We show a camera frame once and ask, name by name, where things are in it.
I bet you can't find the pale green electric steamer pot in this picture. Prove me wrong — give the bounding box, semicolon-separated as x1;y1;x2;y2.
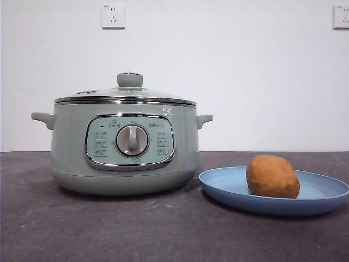
31;103;214;197

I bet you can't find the brown potato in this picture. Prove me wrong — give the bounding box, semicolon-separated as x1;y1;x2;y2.
246;154;301;199

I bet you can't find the glass lid with green knob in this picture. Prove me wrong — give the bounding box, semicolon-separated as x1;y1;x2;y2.
53;72;197;106

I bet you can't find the blue round plate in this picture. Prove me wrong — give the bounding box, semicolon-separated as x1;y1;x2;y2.
198;166;349;217

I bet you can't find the white wall socket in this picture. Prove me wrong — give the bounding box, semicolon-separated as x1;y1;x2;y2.
333;4;349;31
101;3;127;30

